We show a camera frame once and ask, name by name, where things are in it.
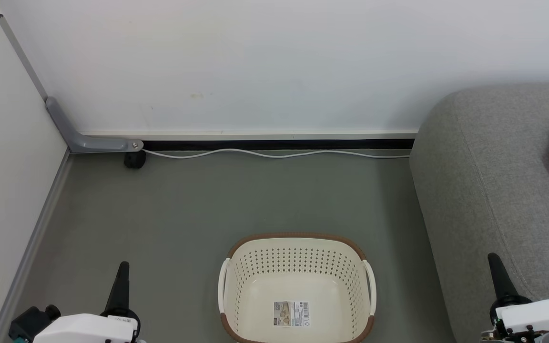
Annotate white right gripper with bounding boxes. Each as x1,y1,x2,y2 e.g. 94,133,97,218
487,252,549,334

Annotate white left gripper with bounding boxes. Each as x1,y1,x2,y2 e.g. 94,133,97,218
32,261,142,343

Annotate grey fabric sofa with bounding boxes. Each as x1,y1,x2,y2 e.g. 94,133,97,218
408,83,549,343

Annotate black caster wheel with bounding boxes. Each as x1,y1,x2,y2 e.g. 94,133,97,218
123,151,147,169

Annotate grey metal partition foot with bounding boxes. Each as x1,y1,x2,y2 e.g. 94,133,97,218
45,96,144,154

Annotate paper label sticker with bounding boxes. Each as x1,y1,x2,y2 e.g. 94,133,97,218
273,300,311,328

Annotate cream perforated laundry basket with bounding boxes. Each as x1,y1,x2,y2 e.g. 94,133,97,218
217,232,378,343

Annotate white power cable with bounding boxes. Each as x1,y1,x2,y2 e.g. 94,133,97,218
142,148,411,160

